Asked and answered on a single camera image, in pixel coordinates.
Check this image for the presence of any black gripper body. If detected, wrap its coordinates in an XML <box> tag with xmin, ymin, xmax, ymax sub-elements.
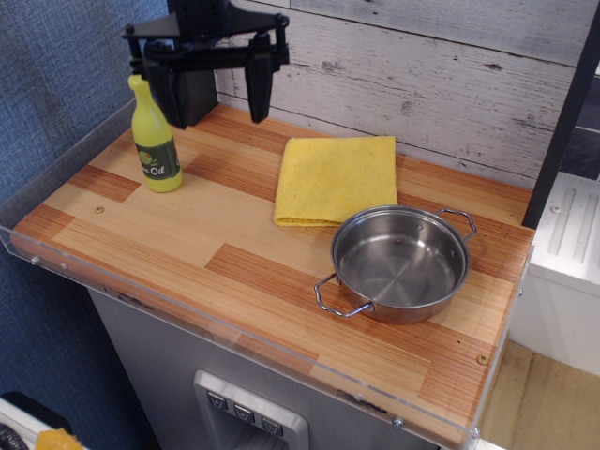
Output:
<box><xmin>120</xmin><ymin>1</ymin><xmax>290</xmax><ymax>76</ymax></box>

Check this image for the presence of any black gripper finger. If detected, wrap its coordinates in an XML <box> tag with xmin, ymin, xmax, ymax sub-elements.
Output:
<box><xmin>146</xmin><ymin>65</ymin><xmax>188</xmax><ymax>129</ymax></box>
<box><xmin>245</xmin><ymin>35</ymin><xmax>273</xmax><ymax>124</ymax></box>

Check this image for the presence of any yellow-green olive oil bottle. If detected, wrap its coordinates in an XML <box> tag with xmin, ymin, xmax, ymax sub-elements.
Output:
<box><xmin>127</xmin><ymin>75</ymin><xmax>183</xmax><ymax>193</ymax></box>

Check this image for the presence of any yellow folded cloth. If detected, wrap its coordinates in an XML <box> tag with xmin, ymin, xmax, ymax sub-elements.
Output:
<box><xmin>274</xmin><ymin>136</ymin><xmax>398</xmax><ymax>227</ymax></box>

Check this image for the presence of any clear acrylic table guard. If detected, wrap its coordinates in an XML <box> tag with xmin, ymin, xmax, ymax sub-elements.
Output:
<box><xmin>1</xmin><ymin>106</ymin><xmax>533</xmax><ymax>449</ymax></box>

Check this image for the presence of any stainless steel pot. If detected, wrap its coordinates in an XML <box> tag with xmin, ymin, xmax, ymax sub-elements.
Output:
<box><xmin>314</xmin><ymin>205</ymin><xmax>477</xmax><ymax>324</ymax></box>

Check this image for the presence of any grey toy fridge cabinet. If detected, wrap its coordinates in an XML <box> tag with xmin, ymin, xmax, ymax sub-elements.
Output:
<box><xmin>90</xmin><ymin>291</ymin><xmax>436</xmax><ymax>449</ymax></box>

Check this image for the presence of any silver dispenser panel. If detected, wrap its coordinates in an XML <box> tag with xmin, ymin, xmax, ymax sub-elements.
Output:
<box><xmin>193</xmin><ymin>369</ymin><xmax>311</xmax><ymax>449</ymax></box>

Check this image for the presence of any orange object bottom left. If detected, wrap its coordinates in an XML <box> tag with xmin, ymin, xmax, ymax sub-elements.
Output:
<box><xmin>34</xmin><ymin>428</ymin><xmax>84</xmax><ymax>450</ymax></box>

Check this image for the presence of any white toy sink unit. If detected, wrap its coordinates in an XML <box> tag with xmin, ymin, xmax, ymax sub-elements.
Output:
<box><xmin>509</xmin><ymin>172</ymin><xmax>599</xmax><ymax>375</ymax></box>

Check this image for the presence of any black left vertical post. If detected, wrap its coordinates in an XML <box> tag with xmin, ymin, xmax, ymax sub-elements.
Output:
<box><xmin>177</xmin><ymin>71</ymin><xmax>218</xmax><ymax>129</ymax></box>

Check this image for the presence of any black vertical post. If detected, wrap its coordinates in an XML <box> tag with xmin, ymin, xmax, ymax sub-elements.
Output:
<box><xmin>521</xmin><ymin>6</ymin><xmax>599</xmax><ymax>230</ymax></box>
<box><xmin>177</xmin><ymin>71</ymin><xmax>218</xmax><ymax>129</ymax></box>

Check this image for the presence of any black right vertical post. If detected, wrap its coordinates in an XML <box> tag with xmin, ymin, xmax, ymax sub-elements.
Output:
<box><xmin>521</xmin><ymin>6</ymin><xmax>599</xmax><ymax>230</ymax></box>

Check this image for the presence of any white aluminium frame corner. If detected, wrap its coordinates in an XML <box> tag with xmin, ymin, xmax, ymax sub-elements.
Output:
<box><xmin>0</xmin><ymin>398</ymin><xmax>50</xmax><ymax>450</ymax></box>

